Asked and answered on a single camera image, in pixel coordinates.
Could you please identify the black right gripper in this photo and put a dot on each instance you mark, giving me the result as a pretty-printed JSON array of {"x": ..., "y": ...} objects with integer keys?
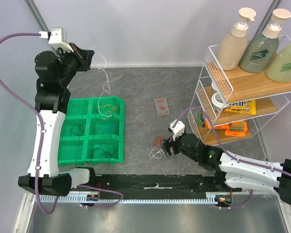
[{"x": 168, "y": 146}]

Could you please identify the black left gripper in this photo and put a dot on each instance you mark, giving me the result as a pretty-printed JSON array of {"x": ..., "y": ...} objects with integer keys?
[{"x": 83, "y": 57}]

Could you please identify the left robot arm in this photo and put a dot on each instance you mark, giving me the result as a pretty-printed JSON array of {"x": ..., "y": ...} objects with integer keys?
[{"x": 55, "y": 71}]

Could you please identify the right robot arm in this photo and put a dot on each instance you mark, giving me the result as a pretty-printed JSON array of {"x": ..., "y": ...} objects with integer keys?
[{"x": 234, "y": 171}]

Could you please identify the green snack box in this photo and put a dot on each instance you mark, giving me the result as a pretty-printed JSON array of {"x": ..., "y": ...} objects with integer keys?
[{"x": 200, "y": 119}]

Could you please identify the white yogurt cup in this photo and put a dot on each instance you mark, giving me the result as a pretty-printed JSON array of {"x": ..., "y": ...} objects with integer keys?
[{"x": 215, "y": 97}]

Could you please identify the orange snack packet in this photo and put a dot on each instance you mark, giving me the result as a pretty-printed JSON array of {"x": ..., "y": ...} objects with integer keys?
[{"x": 233, "y": 124}]

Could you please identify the green divided plastic bin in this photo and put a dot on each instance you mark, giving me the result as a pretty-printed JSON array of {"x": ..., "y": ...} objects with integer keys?
[{"x": 93, "y": 132}]

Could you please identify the yellow candy bag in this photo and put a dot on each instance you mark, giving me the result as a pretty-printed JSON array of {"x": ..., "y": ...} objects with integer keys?
[{"x": 246, "y": 107}]

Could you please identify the beige pump bottle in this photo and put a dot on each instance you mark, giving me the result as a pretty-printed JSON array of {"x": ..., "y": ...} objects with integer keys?
[{"x": 234, "y": 43}]

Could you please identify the grey-green pump bottle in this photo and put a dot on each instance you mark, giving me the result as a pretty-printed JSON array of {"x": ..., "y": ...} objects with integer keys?
[{"x": 263, "y": 46}]

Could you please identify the light green pump bottle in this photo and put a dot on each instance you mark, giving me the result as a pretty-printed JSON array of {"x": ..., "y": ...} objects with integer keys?
[{"x": 280, "y": 68}]

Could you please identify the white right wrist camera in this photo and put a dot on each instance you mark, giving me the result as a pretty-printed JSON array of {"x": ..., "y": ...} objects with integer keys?
[{"x": 177, "y": 128}]

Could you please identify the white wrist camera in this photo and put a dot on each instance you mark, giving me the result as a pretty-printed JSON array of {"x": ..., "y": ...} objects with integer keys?
[
  {"x": 177, "y": 128},
  {"x": 57, "y": 39}
]

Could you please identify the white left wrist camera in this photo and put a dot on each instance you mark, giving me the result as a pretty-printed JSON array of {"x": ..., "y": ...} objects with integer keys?
[{"x": 57, "y": 39}]

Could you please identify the white wire shelf rack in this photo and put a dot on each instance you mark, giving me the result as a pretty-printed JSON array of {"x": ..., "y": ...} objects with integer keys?
[{"x": 234, "y": 86}]

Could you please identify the aluminium slotted rail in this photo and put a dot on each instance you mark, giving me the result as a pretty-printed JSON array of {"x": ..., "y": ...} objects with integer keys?
[{"x": 84, "y": 198}]

